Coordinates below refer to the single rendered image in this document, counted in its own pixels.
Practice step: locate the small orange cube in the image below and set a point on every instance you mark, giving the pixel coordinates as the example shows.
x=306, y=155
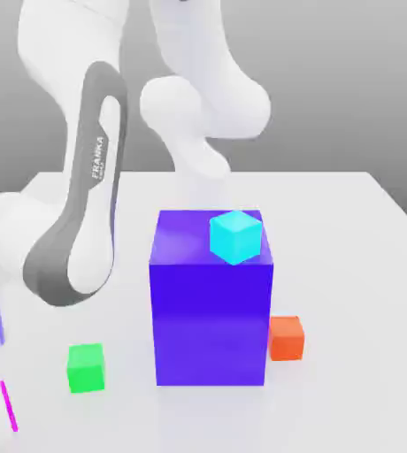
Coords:
x=286, y=339

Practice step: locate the small green cube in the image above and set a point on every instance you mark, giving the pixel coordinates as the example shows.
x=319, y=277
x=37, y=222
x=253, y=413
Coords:
x=85, y=373

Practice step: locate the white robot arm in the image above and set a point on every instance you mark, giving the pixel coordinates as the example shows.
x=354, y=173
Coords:
x=93, y=88

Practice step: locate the small cyan cube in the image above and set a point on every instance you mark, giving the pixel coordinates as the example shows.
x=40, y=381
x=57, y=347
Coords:
x=235, y=237

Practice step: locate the large blue box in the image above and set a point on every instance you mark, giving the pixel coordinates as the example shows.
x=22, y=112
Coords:
x=207, y=318

